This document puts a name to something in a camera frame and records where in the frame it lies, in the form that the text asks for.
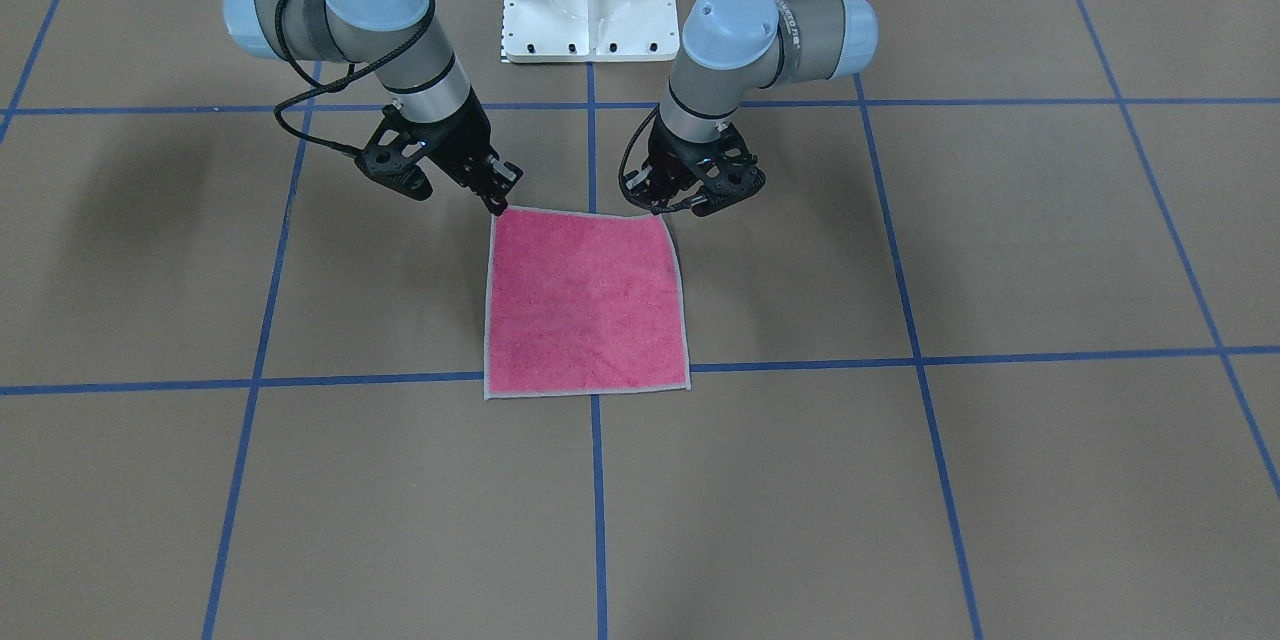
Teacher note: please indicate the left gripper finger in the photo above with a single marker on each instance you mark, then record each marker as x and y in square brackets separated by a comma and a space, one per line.
[656, 204]
[633, 185]

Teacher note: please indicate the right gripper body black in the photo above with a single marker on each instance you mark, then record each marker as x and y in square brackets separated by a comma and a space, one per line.
[463, 146]

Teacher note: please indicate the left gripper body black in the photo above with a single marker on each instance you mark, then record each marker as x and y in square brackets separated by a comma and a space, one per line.
[671, 163]

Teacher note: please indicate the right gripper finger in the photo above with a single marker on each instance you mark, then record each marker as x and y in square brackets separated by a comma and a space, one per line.
[507, 175]
[497, 201]

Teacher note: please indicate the pink and grey towel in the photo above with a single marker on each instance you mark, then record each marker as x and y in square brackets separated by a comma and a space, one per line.
[582, 304]

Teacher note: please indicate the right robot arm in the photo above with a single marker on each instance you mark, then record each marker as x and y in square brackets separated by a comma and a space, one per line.
[433, 111]

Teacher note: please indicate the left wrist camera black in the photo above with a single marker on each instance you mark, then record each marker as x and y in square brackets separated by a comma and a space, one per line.
[725, 180]

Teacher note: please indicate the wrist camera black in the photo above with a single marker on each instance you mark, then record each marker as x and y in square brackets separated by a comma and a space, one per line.
[725, 180]
[390, 158]

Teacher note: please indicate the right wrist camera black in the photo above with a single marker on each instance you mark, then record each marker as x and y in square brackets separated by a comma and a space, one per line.
[390, 158]

